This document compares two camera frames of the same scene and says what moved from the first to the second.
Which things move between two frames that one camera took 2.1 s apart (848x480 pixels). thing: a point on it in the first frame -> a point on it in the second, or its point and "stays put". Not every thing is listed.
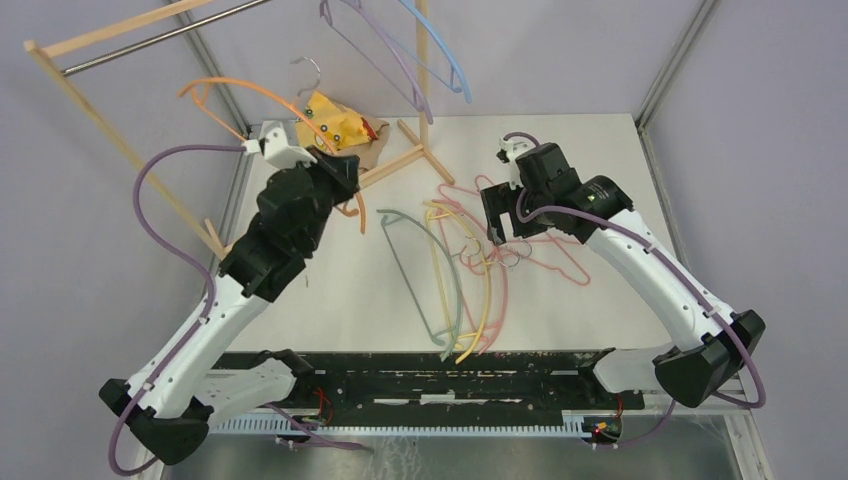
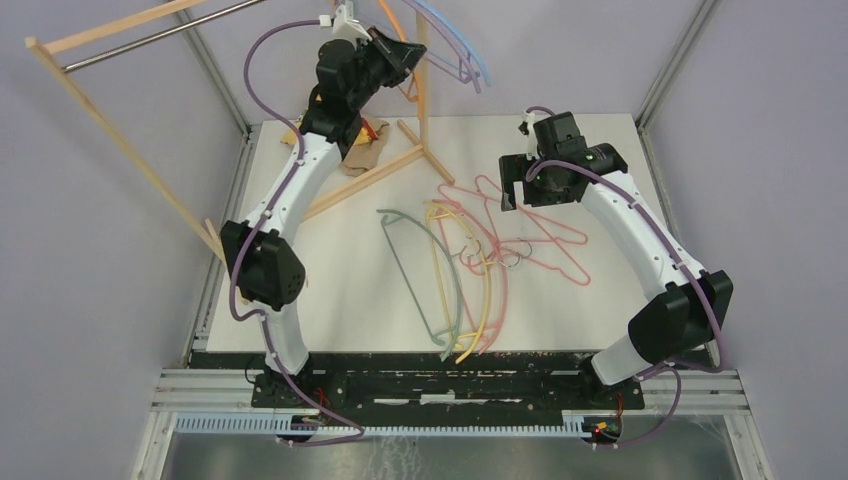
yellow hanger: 433,215 stays put
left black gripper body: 334,186 -> 380,63
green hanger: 438,338 stays put
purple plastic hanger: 202,90 -> 418,67
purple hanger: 424,105 -> 455,72
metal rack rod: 157,39 stays put
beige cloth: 368,153 stays put
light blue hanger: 457,79 -> 440,15
